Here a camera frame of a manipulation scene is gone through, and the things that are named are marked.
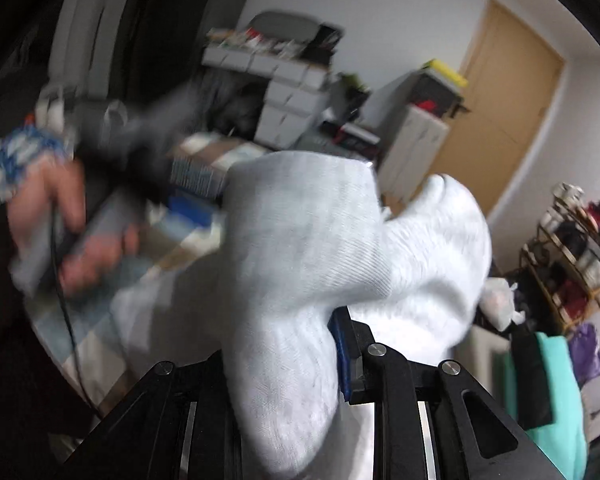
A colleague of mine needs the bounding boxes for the checked bed sheet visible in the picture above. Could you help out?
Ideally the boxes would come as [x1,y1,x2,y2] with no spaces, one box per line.
[25,132,271,406]

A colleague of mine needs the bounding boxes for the white plastic bag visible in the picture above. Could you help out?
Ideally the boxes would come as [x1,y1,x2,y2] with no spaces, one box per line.
[477,277,528,333]

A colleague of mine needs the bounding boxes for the teal cushion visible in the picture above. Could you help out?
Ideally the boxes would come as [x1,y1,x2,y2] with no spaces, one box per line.
[495,332,588,480]

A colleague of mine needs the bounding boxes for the cluttered shelf rack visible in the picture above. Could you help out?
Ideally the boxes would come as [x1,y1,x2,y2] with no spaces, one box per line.
[517,182,600,333]

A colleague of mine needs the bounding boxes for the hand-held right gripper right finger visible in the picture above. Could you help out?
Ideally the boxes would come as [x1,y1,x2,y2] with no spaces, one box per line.
[328,305,568,480]

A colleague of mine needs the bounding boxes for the black pouch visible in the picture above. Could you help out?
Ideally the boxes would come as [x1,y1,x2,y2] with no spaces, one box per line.
[305,22,343,66]

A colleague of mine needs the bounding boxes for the purple cloth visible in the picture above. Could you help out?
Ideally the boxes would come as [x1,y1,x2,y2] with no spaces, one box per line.
[567,322,600,386]

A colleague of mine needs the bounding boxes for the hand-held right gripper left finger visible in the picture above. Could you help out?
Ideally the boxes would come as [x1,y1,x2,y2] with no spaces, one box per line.
[62,350,243,480]

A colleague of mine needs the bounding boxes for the person's left forearm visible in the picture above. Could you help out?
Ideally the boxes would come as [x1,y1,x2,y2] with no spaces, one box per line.
[0,125,76,211]

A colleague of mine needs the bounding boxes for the black cloth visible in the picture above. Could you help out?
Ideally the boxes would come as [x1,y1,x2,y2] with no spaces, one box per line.
[507,327,556,431]

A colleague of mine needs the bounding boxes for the yellow flat item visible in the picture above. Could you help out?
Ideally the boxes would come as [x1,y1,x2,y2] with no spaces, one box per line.
[422,59,468,87]

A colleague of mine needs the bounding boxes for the black and red flat box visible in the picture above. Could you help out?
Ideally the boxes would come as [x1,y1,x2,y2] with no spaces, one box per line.
[330,120,381,153]

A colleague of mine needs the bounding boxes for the light grey hoodie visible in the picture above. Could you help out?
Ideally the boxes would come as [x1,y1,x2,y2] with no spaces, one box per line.
[112,150,493,478]

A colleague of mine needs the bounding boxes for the green and black item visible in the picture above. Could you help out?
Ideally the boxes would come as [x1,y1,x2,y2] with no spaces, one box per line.
[337,72,371,96]

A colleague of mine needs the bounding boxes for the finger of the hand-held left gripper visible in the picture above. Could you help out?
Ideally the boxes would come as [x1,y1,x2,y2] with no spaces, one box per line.
[167,152,228,198]
[167,196,216,222]

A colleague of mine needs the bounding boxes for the black box with red print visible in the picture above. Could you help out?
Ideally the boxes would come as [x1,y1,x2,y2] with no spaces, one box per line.
[407,72,463,118]

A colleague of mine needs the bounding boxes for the grey rounded panel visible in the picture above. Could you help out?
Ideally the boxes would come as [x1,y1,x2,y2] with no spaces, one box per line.
[247,10,323,43]

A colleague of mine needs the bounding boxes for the white drawer cabinet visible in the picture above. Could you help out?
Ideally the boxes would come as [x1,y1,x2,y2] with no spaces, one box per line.
[377,107,451,206]

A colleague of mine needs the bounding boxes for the white storage drawer units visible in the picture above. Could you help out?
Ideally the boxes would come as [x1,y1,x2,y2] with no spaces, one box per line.
[202,35,331,146]

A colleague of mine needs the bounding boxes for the person's left hand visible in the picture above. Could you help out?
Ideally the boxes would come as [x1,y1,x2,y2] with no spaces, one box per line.
[7,160,141,298]

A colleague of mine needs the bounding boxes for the wooden door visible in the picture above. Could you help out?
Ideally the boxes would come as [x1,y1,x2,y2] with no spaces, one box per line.
[415,0,566,216]

